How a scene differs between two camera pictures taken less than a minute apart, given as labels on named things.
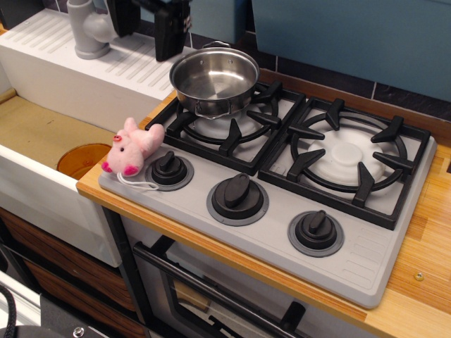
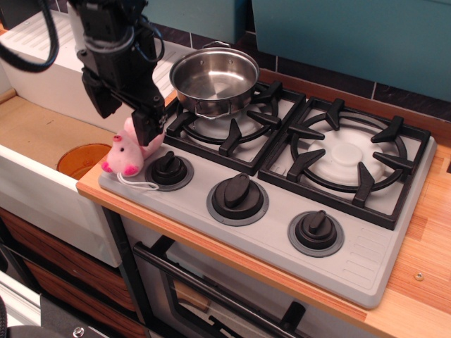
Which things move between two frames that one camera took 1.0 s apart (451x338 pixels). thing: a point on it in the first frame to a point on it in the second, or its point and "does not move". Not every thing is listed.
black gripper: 127,16 to 119,63
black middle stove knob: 237,201 does not move
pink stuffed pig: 130,146 does not move
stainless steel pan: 215,80 does not move
